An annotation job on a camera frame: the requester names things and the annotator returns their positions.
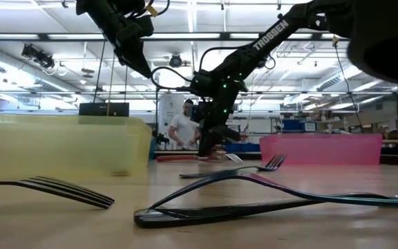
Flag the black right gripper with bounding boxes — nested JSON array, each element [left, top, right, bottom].
[[198, 116, 241, 157]]

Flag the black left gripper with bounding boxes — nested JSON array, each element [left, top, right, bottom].
[[93, 6, 153, 79]]

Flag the red-handled silver fork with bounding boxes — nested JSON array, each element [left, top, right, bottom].
[[155, 153, 245, 165]]

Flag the black metal fork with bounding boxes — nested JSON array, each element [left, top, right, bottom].
[[0, 176, 115, 210], [133, 183, 398, 229]]

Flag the person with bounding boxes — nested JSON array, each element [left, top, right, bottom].
[[167, 99, 202, 151]]

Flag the blue crates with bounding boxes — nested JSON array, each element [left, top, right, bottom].
[[226, 142, 261, 153]]

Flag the white cabinet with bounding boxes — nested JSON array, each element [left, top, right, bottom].
[[158, 93, 186, 150]]

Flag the black monitor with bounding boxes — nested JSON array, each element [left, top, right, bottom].
[[78, 102, 130, 118]]

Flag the blue shelf bins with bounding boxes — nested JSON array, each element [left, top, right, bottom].
[[281, 119, 317, 133]]

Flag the pink plastic bin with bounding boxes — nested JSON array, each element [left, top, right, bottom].
[[259, 133, 383, 166]]

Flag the yellow translucent plastic bin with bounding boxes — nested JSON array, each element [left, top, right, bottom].
[[0, 113, 153, 176]]

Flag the black ceiling-hung camera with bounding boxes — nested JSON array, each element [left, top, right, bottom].
[[169, 53, 183, 68]]

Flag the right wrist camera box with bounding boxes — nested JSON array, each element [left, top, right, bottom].
[[189, 102, 205, 122]]

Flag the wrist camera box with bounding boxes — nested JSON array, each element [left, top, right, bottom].
[[115, 15, 155, 39], [189, 102, 205, 122]]

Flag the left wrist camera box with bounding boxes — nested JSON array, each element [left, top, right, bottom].
[[115, 15, 155, 39]]

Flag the black metal rig frame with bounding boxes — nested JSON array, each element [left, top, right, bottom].
[[155, 86, 193, 153]]

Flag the overhead frame beam with lights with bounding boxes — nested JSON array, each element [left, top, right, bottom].
[[0, 32, 350, 42]]

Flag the yellow hanging cable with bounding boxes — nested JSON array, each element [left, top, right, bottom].
[[330, 34, 365, 134]]

